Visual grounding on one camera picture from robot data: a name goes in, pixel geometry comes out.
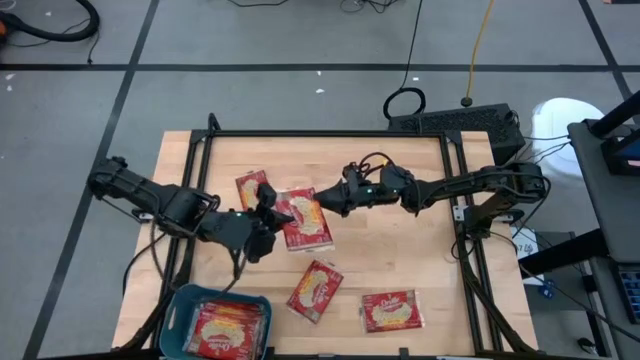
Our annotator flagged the black monitor pole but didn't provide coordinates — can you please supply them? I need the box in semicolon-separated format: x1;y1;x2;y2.
588;89;640;139

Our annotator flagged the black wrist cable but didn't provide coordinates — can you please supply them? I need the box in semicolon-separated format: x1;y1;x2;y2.
357;151;396;176

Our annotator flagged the black cable tangle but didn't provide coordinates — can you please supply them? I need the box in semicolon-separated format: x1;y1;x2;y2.
339;0;401;15
227;0;291;9

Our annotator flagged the yellow extension cable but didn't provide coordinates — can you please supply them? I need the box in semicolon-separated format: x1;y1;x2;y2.
459;0;497;109

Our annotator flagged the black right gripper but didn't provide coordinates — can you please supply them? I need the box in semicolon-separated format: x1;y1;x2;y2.
312;167;405;218

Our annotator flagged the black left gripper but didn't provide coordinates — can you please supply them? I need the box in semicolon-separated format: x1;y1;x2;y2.
213;208;297;265

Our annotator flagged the white round stool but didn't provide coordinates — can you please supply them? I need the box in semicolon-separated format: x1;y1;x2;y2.
530;97;606;181

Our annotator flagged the grey workstation cart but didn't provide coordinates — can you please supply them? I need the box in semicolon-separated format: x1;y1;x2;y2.
567;118;640;265

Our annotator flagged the black floor cable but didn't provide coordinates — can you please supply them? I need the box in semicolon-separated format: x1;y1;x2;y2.
382;0;427;121

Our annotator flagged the teal plastic basket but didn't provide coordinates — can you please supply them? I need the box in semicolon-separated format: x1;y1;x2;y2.
158;282;274;360

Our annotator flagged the black aluminium table frame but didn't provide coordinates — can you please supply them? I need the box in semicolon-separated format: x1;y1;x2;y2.
117;112;540;360

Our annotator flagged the black keyboard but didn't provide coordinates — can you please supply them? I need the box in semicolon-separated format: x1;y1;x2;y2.
615;264;640;325

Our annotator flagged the black corrugated hose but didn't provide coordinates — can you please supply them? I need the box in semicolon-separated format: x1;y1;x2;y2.
0;0;101;44

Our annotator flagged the black cart base beam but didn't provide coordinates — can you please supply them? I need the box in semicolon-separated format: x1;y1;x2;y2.
518;228;610;279

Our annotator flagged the black power cable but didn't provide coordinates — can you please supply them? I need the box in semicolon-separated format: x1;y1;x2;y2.
121;230;170;297

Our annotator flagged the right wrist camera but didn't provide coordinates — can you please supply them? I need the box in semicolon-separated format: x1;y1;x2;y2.
342;162;362;187

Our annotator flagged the white paper sheet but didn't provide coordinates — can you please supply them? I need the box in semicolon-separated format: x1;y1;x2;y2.
510;227;540;261

